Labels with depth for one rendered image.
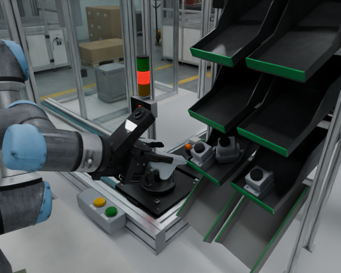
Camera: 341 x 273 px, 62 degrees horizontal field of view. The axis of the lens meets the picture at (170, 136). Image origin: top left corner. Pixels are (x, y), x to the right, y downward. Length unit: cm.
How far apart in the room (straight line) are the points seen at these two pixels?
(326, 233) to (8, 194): 106
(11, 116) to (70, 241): 65
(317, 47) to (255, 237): 51
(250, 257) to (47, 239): 70
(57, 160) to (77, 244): 64
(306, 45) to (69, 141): 50
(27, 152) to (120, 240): 67
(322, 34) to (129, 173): 49
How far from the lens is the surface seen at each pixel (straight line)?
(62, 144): 51
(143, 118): 57
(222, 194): 91
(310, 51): 65
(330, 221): 129
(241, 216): 89
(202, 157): 78
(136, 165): 60
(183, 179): 115
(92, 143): 53
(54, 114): 197
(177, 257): 103
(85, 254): 107
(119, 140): 57
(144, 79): 114
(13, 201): 89
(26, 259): 113
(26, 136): 49
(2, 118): 58
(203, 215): 93
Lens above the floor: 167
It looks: 29 degrees down
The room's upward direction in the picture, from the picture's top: straight up
